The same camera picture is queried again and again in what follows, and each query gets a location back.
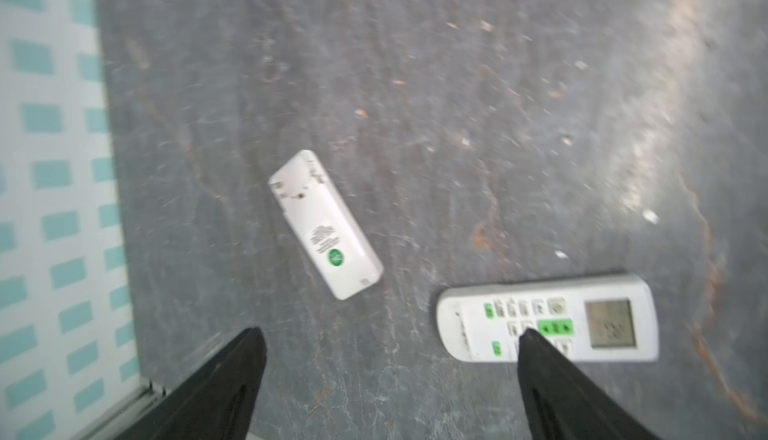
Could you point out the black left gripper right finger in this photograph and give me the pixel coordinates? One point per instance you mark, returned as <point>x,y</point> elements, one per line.
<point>561,402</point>

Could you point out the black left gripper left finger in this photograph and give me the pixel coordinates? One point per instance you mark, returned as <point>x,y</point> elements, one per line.
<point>216,402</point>

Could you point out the white remote with green buttons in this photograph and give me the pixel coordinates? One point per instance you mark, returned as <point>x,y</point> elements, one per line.
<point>607,318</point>

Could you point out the white remote with batteries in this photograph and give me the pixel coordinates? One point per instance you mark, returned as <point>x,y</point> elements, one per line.
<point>325,226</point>

